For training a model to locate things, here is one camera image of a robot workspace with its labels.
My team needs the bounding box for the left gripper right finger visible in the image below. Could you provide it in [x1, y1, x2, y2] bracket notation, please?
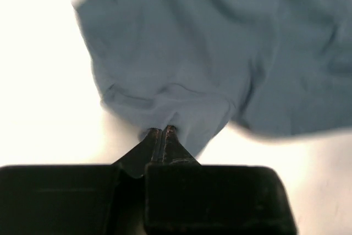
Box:
[162, 125, 200, 165]

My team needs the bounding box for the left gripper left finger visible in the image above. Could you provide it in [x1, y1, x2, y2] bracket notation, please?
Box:
[113, 128, 162, 179]

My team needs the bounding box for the dark teal t-shirt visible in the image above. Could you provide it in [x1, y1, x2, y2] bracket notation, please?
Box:
[76, 0, 351, 155]

